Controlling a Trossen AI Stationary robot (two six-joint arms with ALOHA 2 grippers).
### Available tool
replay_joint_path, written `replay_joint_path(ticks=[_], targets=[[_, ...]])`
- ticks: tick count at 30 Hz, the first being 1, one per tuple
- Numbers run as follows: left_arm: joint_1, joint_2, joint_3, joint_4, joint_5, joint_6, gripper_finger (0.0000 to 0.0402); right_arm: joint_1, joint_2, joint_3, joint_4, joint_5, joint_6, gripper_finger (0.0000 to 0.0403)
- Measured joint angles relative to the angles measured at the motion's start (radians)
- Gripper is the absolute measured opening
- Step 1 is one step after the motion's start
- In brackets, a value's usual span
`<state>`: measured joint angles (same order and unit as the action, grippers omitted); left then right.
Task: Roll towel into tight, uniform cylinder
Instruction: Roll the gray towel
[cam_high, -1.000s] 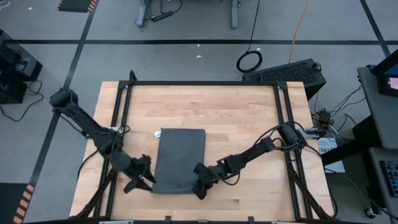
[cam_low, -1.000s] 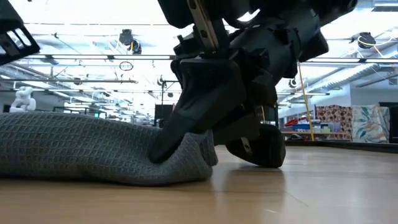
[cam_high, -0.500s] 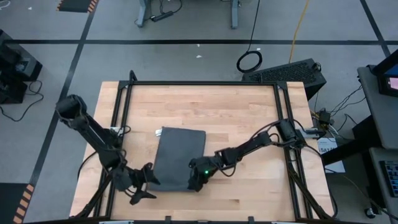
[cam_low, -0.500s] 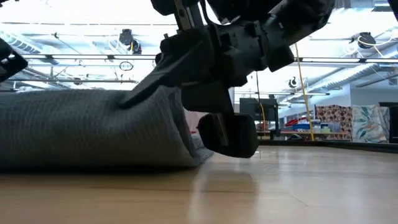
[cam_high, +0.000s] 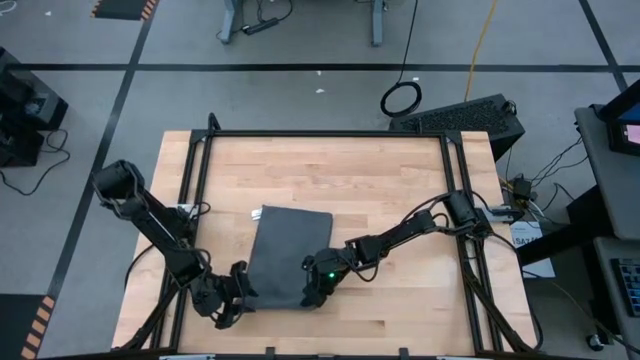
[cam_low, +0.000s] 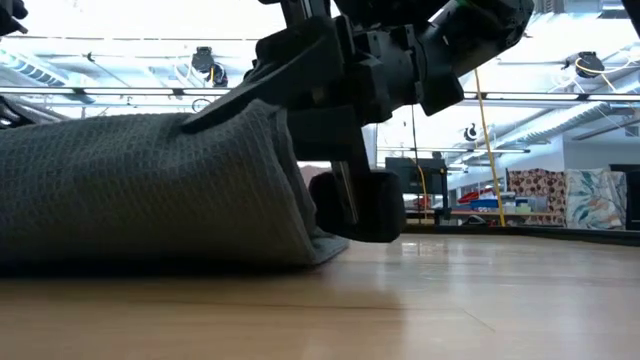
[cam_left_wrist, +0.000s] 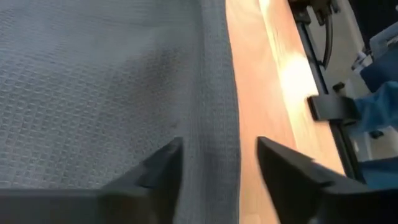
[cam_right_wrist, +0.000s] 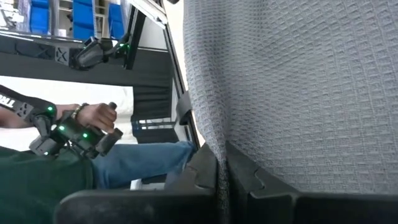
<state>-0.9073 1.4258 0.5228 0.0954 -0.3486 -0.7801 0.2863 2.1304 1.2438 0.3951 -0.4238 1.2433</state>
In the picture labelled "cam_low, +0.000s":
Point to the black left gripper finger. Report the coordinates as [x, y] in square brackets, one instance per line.
[10, 17]

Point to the floral print fabric panel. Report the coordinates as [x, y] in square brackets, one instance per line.
[537, 192]

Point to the black monitor on stand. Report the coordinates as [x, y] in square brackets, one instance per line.
[430, 172]

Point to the pink cloth sheet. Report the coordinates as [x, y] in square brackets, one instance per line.
[310, 175]

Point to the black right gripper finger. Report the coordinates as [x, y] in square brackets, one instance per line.
[370, 210]
[300, 65]

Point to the blue storage bin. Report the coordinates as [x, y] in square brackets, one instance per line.
[484, 204]

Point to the leaf print fabric panel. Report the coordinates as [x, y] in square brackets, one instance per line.
[595, 200]

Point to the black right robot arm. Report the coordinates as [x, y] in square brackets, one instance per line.
[490, 35]

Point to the black metal table frame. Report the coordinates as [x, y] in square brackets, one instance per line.
[550, 234]

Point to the black cabinet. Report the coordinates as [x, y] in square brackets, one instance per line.
[632, 200]

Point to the white round pillar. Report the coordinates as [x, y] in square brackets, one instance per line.
[371, 145]

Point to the grey waffle-weave towel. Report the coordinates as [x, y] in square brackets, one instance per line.
[150, 190]

